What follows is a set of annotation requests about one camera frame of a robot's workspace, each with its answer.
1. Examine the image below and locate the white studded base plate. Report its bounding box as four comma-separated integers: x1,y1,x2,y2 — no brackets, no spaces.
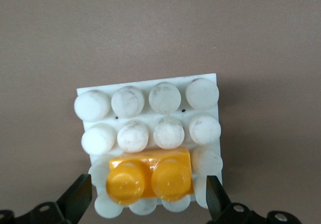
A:
74,73,224,219

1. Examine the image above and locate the yellow two-stud block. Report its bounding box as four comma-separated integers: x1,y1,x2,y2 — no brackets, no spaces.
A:
105,146,195,206

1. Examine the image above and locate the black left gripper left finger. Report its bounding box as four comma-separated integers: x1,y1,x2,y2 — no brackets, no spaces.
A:
0,173,94,224

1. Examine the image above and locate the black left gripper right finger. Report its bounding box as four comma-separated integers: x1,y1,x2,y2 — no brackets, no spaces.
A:
205,175,301,224

